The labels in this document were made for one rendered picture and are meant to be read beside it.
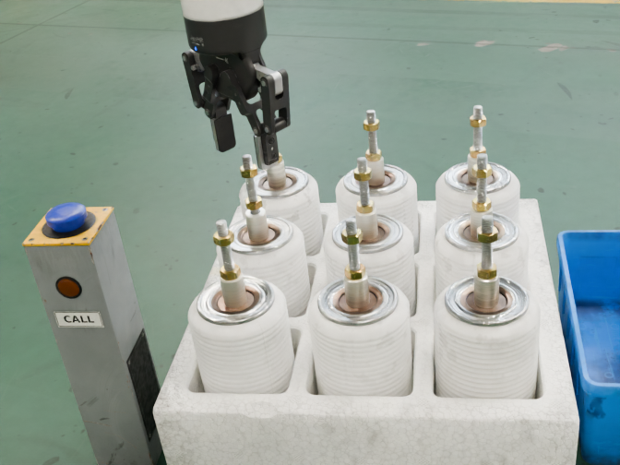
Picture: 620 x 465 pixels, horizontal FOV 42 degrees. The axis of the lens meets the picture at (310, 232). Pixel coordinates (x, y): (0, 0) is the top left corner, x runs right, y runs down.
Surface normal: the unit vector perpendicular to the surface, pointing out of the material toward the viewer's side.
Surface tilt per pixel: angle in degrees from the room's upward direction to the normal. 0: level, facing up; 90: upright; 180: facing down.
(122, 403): 90
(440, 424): 90
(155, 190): 0
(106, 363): 90
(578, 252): 88
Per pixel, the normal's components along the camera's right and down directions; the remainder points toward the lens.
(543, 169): -0.11, -0.85
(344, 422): -0.14, 0.53
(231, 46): 0.20, 0.49
